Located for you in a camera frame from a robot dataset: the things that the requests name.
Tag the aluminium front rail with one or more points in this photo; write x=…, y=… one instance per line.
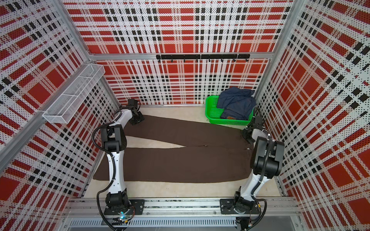
x=180, y=207

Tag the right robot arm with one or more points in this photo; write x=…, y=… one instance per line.
x=266, y=162

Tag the green plastic basket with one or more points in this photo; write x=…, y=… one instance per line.
x=213, y=114

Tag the blue denim jeans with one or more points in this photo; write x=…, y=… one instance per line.
x=236, y=103

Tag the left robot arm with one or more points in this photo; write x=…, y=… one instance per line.
x=110, y=138

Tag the white wire mesh shelf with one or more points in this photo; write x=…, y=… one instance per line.
x=66, y=105

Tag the black hook rail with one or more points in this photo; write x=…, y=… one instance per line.
x=202, y=56

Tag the brown trousers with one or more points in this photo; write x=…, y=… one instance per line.
x=204, y=153

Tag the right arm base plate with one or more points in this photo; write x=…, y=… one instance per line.
x=228, y=205

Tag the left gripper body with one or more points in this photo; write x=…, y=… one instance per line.
x=137, y=118

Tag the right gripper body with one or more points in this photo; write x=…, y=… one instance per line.
x=244, y=132

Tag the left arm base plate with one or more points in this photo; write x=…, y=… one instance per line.
x=136, y=206

